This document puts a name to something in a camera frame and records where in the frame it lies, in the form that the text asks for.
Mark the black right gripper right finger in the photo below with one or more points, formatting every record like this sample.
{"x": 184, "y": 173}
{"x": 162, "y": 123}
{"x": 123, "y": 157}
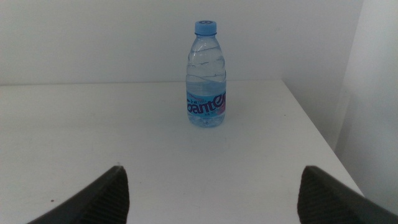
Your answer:
{"x": 326, "y": 199}

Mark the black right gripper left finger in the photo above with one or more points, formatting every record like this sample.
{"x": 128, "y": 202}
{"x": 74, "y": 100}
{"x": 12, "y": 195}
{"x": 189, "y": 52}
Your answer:
{"x": 102, "y": 199}

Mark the clear water bottle blue cap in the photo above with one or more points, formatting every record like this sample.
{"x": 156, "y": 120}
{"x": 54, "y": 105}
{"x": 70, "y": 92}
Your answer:
{"x": 206, "y": 77}

